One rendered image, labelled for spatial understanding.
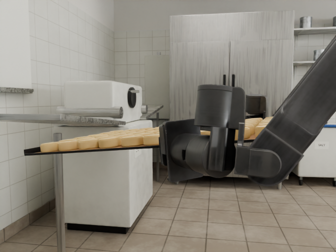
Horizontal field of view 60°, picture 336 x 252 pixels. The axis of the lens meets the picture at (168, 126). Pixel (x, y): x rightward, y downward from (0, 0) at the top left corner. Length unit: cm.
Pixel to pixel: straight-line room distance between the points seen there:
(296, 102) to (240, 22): 323
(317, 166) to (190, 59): 200
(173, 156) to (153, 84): 396
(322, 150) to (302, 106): 356
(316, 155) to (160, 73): 236
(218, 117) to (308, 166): 357
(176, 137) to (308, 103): 20
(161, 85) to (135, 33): 89
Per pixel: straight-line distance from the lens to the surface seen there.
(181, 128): 49
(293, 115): 40
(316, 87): 41
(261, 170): 38
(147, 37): 459
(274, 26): 365
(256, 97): 99
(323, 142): 395
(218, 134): 40
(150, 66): 444
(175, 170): 49
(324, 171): 402
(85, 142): 68
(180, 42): 354
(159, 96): 439
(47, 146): 76
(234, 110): 41
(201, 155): 39
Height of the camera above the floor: 106
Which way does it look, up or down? 5 degrees down
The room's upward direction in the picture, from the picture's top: straight up
